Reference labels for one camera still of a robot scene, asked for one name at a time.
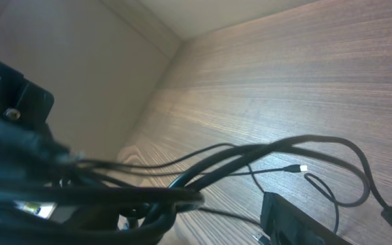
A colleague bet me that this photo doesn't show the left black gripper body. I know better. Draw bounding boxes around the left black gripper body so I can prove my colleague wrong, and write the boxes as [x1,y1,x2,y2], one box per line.
[0,61,70,186]

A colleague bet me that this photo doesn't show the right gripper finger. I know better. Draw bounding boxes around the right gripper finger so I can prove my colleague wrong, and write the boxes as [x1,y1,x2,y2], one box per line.
[260,192,351,245]

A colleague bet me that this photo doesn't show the black usb cable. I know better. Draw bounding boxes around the black usb cable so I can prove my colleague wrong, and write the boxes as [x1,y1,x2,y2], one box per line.
[0,134,392,245]

